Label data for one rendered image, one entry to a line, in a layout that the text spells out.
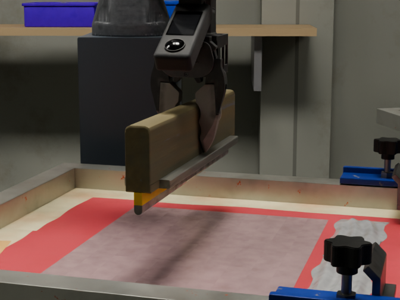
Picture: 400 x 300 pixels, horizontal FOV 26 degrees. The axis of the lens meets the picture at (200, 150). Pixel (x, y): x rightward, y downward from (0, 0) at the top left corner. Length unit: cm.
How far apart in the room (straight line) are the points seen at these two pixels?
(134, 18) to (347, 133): 244
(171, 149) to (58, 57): 293
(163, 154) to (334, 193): 44
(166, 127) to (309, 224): 35
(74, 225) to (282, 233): 30
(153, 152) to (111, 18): 68
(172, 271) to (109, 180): 43
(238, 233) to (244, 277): 18
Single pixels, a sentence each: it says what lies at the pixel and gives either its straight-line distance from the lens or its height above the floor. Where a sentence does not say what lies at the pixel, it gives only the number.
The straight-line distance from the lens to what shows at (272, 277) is 104.
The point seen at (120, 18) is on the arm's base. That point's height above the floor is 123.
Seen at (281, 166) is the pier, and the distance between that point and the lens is 376.
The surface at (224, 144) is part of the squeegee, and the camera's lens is 120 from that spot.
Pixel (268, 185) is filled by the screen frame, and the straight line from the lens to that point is 138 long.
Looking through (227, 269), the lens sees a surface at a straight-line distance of 106.
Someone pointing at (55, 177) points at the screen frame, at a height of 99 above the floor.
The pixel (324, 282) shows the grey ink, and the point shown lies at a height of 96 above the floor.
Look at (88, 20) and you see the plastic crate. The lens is 346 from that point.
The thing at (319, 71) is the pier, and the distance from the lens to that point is 371.
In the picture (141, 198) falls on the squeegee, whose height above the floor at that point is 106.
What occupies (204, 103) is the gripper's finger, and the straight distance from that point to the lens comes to 111.
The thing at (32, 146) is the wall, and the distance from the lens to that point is 401.
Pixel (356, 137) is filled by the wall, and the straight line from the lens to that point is 394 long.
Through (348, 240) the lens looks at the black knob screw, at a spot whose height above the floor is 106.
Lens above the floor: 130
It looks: 11 degrees down
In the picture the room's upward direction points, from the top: straight up
